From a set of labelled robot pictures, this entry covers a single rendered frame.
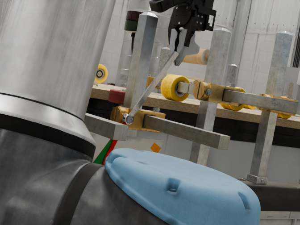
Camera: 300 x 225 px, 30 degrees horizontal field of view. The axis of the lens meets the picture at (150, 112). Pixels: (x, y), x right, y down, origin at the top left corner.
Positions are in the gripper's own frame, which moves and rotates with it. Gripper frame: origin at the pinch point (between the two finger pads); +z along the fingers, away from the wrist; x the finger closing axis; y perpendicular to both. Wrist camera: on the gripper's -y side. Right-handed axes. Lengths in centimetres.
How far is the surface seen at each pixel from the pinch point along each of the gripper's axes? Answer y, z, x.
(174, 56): -1.6, -0.9, -1.4
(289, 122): 76, 12, 25
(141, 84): -4.2, 7.2, 6.2
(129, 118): -7.8, 16.0, 3.7
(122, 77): 78, 6, 143
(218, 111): 40.3, 11.7, 25.0
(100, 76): 35, 7, 94
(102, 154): -12.3, 25.4, 5.5
